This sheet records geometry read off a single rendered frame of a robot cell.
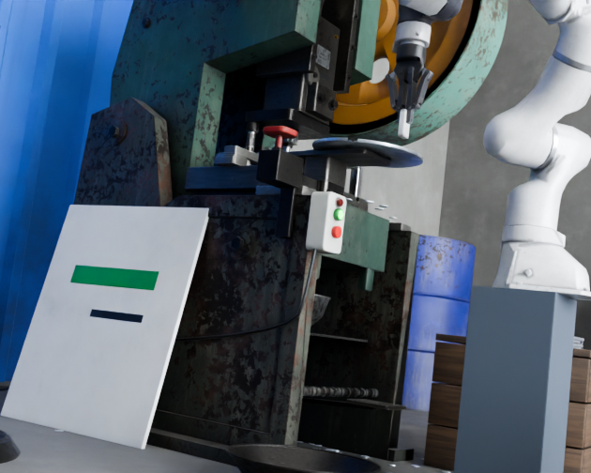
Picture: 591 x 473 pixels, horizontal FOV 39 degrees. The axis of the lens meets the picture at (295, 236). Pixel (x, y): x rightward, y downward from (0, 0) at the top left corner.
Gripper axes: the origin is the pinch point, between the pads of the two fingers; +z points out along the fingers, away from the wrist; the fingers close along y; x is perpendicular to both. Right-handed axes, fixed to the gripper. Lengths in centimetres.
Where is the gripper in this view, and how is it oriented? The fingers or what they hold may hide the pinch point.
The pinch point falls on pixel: (404, 124)
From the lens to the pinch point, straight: 212.6
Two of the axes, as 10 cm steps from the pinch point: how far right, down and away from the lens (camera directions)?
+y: 8.0, 0.1, -5.9
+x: 5.8, 1.7, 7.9
